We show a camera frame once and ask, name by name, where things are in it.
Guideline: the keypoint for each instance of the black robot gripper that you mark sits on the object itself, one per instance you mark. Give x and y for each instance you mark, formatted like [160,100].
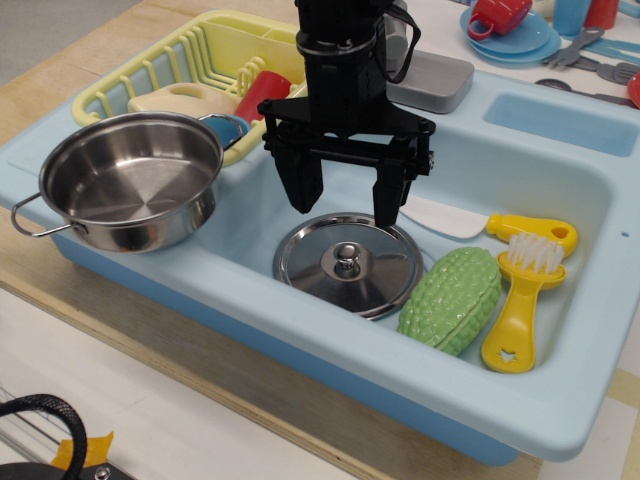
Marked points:
[346,116]

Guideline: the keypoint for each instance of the steel pot lid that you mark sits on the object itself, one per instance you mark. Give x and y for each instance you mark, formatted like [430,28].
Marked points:
[347,260]

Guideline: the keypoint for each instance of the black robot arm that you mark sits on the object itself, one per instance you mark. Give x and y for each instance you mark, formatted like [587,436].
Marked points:
[360,25]

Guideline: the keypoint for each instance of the stainless steel pot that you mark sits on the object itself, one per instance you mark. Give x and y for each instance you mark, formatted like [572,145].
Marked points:
[135,182]

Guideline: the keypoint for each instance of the red cup in rack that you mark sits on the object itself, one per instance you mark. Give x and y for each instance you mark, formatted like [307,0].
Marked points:
[267,85]

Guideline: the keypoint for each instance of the grey toy faucet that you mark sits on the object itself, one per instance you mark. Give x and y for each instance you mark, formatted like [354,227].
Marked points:
[433,82]

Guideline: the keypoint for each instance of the blue cup in rack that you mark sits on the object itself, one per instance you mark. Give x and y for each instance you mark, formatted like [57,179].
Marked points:
[230,129]

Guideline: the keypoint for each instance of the yellow dish rack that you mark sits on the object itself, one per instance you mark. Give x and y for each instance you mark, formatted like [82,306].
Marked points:
[224,49]

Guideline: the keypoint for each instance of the green toy bitter gourd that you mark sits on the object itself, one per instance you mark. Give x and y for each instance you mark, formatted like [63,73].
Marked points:
[454,301]

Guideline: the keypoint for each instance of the cream toy bottle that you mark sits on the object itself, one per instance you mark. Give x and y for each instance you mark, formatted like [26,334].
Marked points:
[195,100]

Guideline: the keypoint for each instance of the yellow dish brush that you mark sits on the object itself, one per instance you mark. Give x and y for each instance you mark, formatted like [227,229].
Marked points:
[530,264]

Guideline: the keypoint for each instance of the light blue toy sink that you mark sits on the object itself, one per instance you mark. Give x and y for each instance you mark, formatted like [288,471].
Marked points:
[509,148]

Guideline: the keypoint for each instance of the red mug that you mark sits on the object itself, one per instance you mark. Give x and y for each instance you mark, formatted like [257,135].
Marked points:
[499,17]

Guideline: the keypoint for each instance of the black toy utensil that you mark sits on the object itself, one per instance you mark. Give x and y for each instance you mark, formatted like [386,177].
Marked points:
[563,86]

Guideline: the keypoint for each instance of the stacked blue plates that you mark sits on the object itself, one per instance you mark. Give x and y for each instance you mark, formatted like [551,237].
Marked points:
[531,42]

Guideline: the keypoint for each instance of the grey toy fork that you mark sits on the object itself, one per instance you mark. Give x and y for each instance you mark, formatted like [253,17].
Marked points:
[571,54]

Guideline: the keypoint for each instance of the blue toy cutlery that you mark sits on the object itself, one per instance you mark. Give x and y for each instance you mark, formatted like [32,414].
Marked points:
[603,44]

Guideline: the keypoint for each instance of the grey toy spatula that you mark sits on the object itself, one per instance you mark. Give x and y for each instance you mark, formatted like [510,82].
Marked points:
[620,73]

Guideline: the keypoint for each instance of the red plate edge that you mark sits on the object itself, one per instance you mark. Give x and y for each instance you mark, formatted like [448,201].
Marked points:
[633,89]

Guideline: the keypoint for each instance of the red cup background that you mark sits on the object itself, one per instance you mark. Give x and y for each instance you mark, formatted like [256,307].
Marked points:
[602,14]

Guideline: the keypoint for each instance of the yellow tape piece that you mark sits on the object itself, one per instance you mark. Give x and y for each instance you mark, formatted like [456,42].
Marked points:
[96,452]

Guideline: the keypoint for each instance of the yellow handled toy knife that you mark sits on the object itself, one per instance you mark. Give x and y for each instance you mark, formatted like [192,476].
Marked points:
[463,224]

